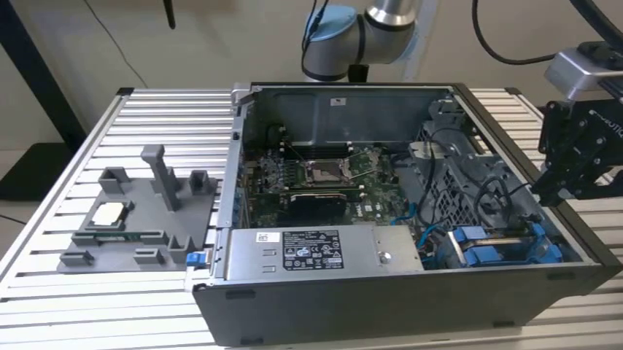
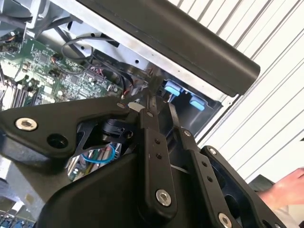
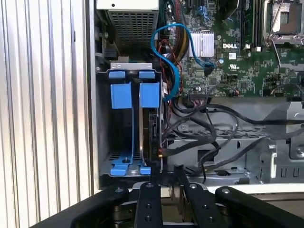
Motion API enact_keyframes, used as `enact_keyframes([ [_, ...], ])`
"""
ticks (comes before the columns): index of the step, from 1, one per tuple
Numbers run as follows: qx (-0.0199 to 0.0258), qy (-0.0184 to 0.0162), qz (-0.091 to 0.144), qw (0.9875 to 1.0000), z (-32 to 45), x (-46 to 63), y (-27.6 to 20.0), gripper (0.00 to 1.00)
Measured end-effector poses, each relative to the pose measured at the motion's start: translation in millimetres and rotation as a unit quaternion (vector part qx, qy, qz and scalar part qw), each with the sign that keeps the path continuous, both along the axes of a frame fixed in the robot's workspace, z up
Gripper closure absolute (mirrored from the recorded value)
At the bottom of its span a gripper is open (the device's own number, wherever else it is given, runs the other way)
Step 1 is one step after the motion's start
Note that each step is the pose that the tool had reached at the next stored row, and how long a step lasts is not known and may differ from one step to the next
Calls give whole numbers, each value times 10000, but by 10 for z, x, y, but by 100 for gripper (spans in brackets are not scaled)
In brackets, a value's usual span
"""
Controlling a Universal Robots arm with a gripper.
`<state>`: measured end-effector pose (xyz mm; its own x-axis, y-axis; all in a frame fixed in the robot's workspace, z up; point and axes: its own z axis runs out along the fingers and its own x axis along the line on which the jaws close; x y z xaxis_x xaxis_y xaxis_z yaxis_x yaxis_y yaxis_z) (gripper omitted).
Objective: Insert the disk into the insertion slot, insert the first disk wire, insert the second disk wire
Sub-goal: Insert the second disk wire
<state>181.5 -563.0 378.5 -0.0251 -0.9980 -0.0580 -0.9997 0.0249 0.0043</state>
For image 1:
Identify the thin metal locking lever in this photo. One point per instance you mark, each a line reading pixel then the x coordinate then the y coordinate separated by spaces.
pixel 298 152

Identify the hard disk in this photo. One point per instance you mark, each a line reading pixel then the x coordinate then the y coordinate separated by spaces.
pixel 491 248

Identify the black RAM slot bank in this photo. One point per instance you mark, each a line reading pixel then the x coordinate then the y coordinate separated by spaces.
pixel 326 188
pixel 317 150

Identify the black hanging rod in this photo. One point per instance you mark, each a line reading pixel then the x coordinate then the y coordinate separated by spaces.
pixel 170 14

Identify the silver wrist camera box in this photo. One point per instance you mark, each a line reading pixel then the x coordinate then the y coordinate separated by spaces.
pixel 574 73

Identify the grey parts rack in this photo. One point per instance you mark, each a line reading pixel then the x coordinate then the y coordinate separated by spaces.
pixel 146 222

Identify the black PC case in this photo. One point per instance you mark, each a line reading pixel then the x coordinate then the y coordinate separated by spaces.
pixel 350 313

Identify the black stand with base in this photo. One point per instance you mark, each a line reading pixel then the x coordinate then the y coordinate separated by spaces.
pixel 34 171

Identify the green motherboard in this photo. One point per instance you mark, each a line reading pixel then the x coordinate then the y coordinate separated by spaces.
pixel 379 197

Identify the silver CPU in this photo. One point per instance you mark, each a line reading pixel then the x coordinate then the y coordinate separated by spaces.
pixel 110 214

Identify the silver power supply unit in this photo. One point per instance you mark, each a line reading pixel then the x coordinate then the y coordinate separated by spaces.
pixel 322 251

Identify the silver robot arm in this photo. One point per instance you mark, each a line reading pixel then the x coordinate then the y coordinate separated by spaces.
pixel 350 47

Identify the green RAM stick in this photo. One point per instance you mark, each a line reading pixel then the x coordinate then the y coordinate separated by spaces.
pixel 127 237

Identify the metal disk bay cage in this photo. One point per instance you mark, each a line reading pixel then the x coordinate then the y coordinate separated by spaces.
pixel 453 171

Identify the CPU socket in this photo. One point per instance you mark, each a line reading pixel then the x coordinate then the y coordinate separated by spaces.
pixel 323 171

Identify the blue case latch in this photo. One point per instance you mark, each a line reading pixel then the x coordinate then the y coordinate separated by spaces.
pixel 195 259

